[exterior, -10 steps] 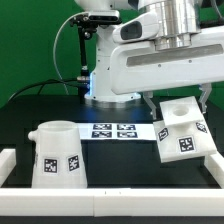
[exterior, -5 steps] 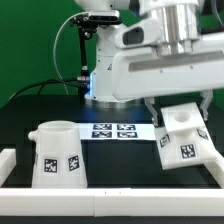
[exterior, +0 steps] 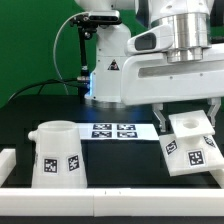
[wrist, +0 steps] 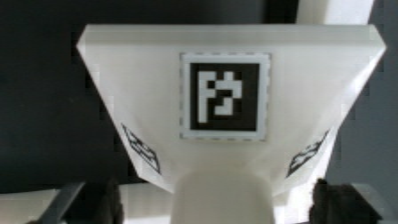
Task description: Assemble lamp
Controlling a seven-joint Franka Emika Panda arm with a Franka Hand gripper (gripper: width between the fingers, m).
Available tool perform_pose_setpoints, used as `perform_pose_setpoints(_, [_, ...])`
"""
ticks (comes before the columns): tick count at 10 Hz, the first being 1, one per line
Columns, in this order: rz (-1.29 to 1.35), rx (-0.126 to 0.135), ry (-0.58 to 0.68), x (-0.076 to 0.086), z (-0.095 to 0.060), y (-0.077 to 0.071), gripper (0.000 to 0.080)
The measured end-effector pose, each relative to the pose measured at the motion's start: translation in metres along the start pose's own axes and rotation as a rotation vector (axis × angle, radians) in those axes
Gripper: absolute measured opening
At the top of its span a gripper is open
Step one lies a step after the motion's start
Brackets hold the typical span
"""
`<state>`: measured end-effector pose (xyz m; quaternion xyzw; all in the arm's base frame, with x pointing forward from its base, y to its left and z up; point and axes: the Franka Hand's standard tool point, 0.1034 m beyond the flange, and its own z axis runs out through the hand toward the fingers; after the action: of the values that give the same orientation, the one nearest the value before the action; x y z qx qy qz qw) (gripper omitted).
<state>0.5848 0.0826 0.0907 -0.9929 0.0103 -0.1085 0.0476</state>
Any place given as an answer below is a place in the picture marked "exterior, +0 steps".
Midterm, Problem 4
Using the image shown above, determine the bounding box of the white left rail block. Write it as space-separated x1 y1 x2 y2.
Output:
0 149 16 187

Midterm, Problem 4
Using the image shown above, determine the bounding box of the black cable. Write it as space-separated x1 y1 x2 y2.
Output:
7 77 88 102

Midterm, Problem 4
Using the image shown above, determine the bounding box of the white lamp shade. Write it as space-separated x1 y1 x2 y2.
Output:
32 121 87 189

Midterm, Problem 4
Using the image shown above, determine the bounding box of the white light bulb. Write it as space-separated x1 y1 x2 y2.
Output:
28 131 37 141

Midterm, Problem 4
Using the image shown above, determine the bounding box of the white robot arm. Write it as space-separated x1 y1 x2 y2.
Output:
75 0 224 129

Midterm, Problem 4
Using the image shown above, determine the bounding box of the white marker sheet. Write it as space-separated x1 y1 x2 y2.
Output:
78 123 159 141

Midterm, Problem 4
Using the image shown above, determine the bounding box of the white lamp base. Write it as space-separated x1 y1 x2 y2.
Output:
159 110 224 176

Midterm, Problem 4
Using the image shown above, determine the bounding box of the white front rail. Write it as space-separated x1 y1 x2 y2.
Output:
0 188 224 217

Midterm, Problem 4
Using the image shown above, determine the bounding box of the grey cable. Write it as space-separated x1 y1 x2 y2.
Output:
52 12 88 96

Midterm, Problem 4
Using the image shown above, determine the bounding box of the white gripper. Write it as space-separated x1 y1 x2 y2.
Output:
121 43 224 132

